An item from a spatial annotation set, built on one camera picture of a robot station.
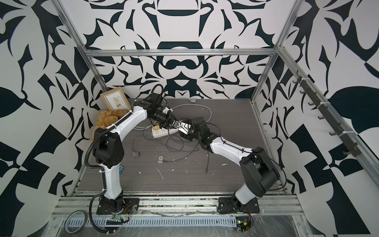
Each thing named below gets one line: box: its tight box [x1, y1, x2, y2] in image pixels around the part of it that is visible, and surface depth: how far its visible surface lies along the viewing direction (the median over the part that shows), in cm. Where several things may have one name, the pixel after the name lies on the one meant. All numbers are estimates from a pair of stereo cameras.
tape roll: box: [64, 209, 87, 234], surface depth 71 cm
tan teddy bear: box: [90, 108, 129, 143], surface depth 100 cm
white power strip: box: [151, 127, 179, 139], surface depth 101 cm
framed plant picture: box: [100, 86, 132, 112], surface depth 107 cm
